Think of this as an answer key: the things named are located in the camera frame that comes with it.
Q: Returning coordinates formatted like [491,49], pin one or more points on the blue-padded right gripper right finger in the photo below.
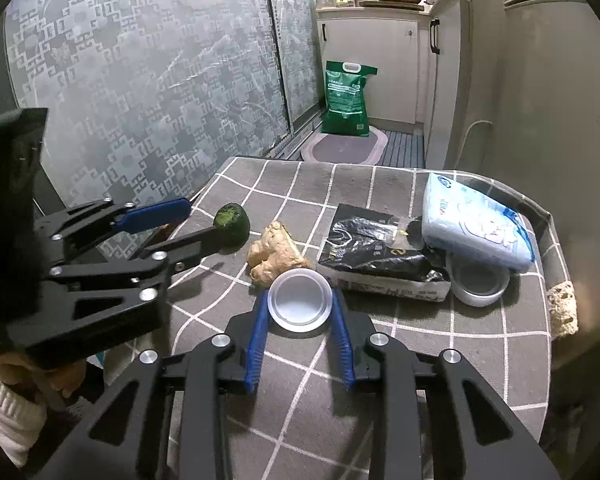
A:
[350,331]

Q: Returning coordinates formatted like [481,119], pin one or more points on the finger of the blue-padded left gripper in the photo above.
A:
[185,252]
[92,223]

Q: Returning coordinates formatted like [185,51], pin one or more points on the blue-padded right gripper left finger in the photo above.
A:
[248,332]

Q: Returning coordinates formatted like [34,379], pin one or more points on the ginger root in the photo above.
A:
[274,253]

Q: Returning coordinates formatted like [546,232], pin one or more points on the black snack bag box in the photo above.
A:
[380,253]

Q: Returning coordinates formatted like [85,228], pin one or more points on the blue white tissue pack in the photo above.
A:
[466,222]

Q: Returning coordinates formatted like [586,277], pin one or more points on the white kitchen cabinet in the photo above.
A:
[437,70]

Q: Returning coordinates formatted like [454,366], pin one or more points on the operator left hand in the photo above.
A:
[21,374]

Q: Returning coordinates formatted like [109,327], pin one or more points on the green round fruit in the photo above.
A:
[233,225]

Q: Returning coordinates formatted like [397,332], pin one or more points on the round metal tin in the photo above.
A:
[476,283]

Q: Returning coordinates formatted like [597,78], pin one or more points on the oval pink floor mat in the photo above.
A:
[340,149]

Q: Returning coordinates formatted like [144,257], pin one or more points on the green rice bag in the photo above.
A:
[346,112]

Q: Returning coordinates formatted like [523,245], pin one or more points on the white refrigerator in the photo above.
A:
[545,137]

